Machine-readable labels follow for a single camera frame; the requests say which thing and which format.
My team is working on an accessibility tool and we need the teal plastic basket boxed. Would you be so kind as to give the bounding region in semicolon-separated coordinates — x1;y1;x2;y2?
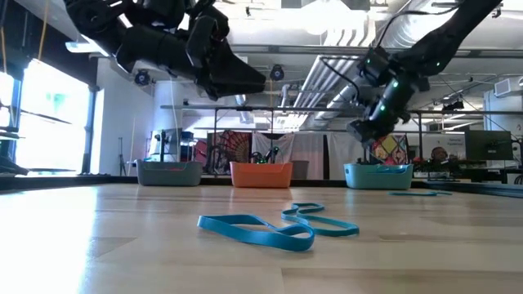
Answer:
344;163;415;190

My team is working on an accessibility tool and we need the colourful geometric cloth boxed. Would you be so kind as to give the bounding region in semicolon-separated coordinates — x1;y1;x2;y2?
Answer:
370;133;409;166

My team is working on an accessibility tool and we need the orange plastic basket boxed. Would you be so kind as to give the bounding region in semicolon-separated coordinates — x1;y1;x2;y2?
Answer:
229;161;294;189

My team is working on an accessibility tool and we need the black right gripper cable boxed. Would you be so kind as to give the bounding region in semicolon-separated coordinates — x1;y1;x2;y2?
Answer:
318;56;369;104

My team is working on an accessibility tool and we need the silver ventilation duct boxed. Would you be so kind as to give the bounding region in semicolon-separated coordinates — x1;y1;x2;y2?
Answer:
304;0;471;131

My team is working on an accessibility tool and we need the light blue rubber band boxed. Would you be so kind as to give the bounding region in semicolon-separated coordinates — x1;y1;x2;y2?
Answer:
197;214;316;253

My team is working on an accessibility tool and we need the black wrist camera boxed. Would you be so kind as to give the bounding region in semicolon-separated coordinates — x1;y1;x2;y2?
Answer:
186;6;230;69
358;45;394;87

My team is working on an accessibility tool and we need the person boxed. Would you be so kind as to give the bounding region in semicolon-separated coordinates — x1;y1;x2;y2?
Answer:
429;145;449;163

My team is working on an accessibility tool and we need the black computer monitor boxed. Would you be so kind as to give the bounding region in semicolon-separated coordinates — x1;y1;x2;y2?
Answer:
464;130;514;162

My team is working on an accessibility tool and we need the black metal rack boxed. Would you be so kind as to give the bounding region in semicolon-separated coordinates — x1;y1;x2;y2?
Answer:
161;105;523;180

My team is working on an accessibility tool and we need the grey bin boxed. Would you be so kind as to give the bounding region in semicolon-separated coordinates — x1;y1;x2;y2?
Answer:
292;160;311;180

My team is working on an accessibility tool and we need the grey plastic basket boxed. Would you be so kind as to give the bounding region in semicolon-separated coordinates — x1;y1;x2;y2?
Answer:
136;158;204;187

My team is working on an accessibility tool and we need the teal rubber band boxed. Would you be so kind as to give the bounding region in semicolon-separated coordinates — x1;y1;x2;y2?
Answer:
280;202;361;238
387;190;454;198

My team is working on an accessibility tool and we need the dark red patterned cloth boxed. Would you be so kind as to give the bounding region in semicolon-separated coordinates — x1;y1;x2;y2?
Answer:
215;130;253;165

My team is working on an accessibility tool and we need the white hanging cloth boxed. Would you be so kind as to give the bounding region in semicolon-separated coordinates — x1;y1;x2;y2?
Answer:
251;132;296;165
326;132;373;180
293;133;327;180

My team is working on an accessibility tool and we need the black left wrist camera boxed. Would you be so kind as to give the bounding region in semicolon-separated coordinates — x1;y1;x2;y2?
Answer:
186;6;230;69

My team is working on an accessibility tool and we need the grey metal crossbeam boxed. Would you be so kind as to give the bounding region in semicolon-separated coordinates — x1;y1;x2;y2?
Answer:
65;40;523;58

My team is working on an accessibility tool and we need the background monitor on stand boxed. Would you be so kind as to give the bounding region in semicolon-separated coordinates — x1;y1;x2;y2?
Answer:
147;127;184;163

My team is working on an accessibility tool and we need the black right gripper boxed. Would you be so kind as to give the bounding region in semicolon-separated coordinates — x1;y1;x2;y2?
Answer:
346;70;431;145

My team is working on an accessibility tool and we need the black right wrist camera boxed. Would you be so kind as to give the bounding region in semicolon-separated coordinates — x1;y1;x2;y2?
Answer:
358;45;394;87

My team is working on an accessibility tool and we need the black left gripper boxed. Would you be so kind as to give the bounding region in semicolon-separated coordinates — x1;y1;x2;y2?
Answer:
116;26;267;102

